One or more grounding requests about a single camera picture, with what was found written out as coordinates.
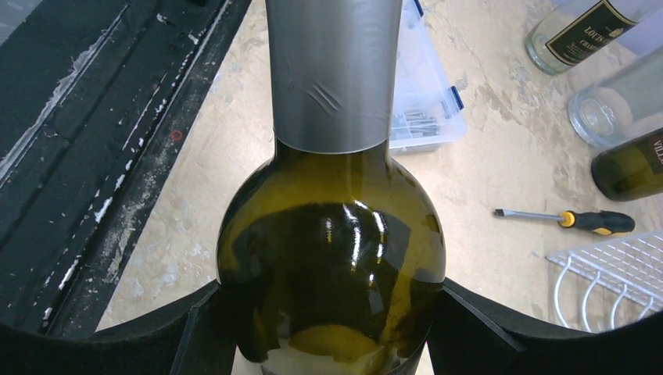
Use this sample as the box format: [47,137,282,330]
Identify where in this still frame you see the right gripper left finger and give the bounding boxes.
[1,283,235,374]

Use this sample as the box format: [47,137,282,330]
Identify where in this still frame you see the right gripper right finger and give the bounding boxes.
[428,278,662,374]

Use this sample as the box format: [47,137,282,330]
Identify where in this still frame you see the dark bottle silver collar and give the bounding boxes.
[217,1,446,374]

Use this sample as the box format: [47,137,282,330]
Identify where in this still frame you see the dark labelled wine bottle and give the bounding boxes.
[590,128,662,202]

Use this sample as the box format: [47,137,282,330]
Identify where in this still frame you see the clear bottle silver cap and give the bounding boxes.
[567,48,662,148]

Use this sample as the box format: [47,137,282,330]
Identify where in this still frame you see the tall clear bottle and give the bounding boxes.
[524,0,662,76]

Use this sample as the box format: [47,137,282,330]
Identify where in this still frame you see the clear plastic parts box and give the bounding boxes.
[389,1,467,154]

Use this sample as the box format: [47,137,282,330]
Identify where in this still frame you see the black handled screwdriver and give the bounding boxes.
[493,209,636,236]

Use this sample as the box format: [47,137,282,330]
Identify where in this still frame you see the white wire wine rack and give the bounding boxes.
[546,229,662,333]

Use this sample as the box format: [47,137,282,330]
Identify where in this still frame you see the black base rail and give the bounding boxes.
[1,0,249,338]

